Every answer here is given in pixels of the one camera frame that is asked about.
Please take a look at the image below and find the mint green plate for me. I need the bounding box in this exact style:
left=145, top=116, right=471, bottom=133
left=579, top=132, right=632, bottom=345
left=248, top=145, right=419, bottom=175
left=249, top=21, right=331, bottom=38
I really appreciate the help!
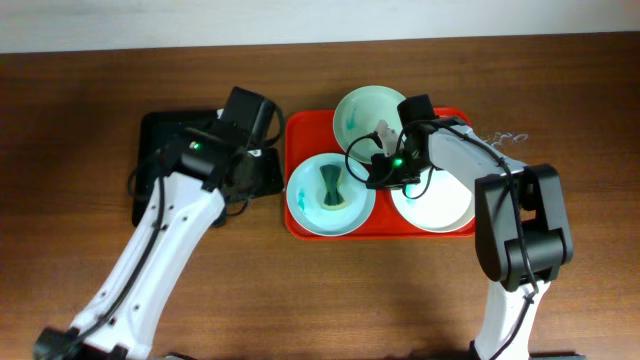
left=333, top=85, right=406, bottom=164

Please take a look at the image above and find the white plate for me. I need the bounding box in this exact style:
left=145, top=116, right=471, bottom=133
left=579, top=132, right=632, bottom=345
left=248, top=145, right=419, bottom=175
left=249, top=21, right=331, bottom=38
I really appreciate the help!
left=390, top=170, right=474, bottom=233

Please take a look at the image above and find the green yellow sponge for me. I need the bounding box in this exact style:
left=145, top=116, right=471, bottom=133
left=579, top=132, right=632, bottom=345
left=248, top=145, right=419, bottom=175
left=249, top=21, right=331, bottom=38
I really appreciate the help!
left=320, top=164, right=346, bottom=211

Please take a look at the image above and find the light blue plate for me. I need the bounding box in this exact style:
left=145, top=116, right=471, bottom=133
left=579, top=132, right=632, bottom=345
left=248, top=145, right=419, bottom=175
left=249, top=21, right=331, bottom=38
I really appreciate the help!
left=286, top=153, right=376, bottom=237

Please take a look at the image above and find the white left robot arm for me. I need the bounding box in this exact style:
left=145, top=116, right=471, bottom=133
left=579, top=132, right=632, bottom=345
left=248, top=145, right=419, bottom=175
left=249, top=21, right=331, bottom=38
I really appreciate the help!
left=33, top=128, right=277, bottom=359

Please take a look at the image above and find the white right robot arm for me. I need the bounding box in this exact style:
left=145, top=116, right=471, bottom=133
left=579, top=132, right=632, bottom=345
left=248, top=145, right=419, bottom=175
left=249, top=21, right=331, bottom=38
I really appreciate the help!
left=367, top=117, right=574, bottom=359

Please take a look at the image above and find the red plastic tray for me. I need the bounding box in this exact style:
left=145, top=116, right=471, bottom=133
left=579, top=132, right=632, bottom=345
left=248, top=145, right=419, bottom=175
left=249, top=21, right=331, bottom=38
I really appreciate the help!
left=284, top=110, right=475, bottom=241

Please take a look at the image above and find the black plastic tray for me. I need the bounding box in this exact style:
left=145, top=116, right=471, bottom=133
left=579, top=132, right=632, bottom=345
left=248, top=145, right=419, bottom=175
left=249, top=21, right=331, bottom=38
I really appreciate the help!
left=128, top=110, right=238, bottom=225

